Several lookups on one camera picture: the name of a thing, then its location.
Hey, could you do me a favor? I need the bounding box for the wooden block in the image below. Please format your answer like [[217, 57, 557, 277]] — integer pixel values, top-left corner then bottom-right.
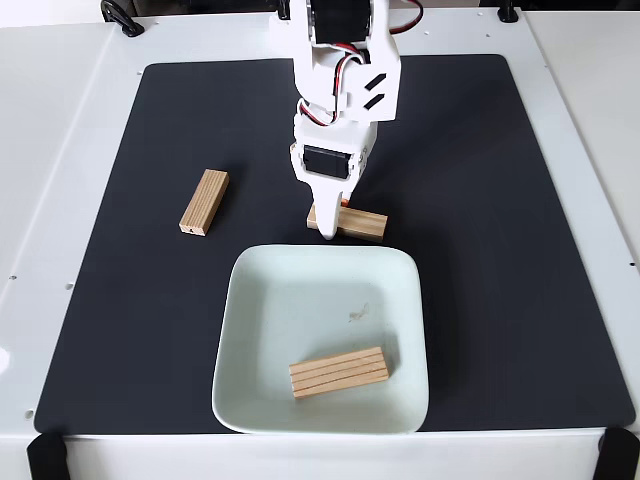
[[288, 346, 391, 400], [178, 168, 230, 236], [306, 202, 390, 244]]

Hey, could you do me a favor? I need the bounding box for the pale green square plate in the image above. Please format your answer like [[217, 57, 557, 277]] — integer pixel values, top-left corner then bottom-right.
[[210, 243, 430, 436]]

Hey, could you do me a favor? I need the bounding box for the black rubber mat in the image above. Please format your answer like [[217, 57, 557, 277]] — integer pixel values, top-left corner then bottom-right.
[[33, 53, 636, 435]]

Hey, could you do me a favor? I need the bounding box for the red black white cable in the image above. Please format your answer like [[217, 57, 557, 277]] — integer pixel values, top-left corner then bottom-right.
[[298, 0, 426, 127]]

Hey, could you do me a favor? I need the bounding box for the black corner bracket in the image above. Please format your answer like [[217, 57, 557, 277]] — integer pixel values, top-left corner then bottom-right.
[[594, 426, 640, 480], [25, 430, 69, 480]]

